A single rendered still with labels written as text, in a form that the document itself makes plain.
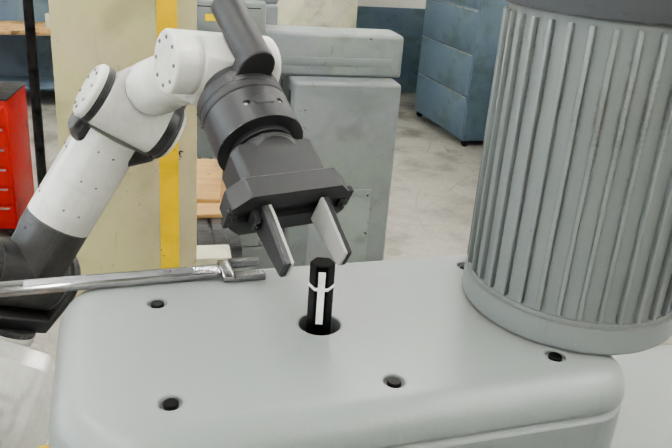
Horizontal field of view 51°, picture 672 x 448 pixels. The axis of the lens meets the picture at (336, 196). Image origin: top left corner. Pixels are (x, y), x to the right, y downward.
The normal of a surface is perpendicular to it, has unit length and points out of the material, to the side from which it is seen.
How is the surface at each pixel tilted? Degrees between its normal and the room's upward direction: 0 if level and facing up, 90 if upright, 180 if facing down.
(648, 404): 0
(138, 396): 0
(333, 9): 90
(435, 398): 27
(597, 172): 90
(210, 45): 31
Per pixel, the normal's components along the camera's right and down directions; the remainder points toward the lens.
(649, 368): 0.07, -0.93
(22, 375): 0.45, -0.20
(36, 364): 0.51, -0.75
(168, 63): -0.83, 0.06
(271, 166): 0.32, -0.63
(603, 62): -0.43, 0.29
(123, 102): 0.57, 0.00
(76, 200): 0.41, 0.32
